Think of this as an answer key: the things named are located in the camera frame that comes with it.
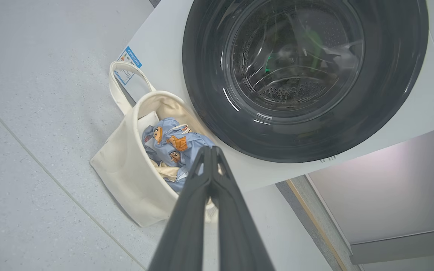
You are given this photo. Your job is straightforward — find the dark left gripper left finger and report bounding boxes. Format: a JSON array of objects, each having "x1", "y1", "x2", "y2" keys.
[{"x1": 148, "y1": 146, "x2": 212, "y2": 271}]

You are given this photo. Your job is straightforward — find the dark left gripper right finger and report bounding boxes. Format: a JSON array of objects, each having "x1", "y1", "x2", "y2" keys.
[{"x1": 211, "y1": 146, "x2": 276, "y2": 271}]

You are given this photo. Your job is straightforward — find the blue patterned garment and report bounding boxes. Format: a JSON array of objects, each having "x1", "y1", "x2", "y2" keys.
[{"x1": 142, "y1": 117, "x2": 217, "y2": 194}]

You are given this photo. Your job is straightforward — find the black round glass washer door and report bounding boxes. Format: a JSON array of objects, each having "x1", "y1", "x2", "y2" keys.
[{"x1": 182, "y1": 0, "x2": 429, "y2": 163}]

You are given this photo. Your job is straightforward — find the cream canvas laundry basket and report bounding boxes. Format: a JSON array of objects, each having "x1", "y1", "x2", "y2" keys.
[{"x1": 90, "y1": 61, "x2": 217, "y2": 227}]

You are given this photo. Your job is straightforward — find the white front-load washing machine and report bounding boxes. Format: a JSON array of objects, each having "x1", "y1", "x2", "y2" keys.
[{"x1": 117, "y1": 0, "x2": 434, "y2": 192}]

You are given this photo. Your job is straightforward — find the wooden baseboard strip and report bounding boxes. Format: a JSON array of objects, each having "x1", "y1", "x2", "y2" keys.
[{"x1": 287, "y1": 179, "x2": 349, "y2": 271}]

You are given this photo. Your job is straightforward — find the white folded sheet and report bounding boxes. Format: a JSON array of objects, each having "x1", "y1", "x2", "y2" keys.
[{"x1": 138, "y1": 111, "x2": 160, "y2": 133}]

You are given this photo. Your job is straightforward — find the blue energy label sticker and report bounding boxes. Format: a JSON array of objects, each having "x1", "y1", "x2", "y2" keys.
[{"x1": 114, "y1": 46, "x2": 142, "y2": 85}]

